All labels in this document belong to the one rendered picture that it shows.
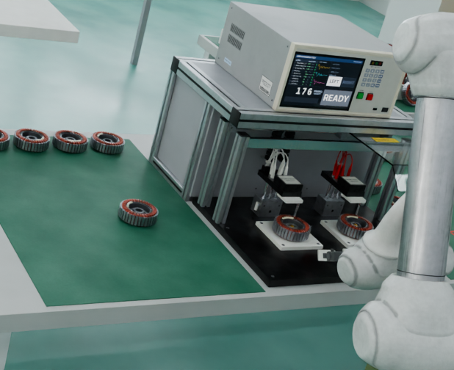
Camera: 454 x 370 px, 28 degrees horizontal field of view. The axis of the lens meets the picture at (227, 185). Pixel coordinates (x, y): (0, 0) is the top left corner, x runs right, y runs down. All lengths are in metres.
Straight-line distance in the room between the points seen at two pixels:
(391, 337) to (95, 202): 1.11
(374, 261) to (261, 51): 0.86
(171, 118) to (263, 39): 0.42
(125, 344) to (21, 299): 1.29
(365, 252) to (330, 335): 1.73
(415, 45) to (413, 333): 0.58
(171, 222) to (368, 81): 0.73
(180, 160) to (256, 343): 1.04
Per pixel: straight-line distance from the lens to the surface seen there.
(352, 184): 2.85
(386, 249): 2.14
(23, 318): 2.15
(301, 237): 2.69
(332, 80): 2.73
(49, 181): 2.75
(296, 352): 3.68
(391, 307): 1.92
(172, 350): 3.47
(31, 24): 2.58
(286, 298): 2.48
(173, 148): 2.91
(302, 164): 2.97
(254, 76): 2.76
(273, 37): 2.70
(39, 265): 2.32
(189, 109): 2.83
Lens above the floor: 1.93
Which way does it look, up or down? 23 degrees down
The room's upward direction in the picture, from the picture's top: 16 degrees clockwise
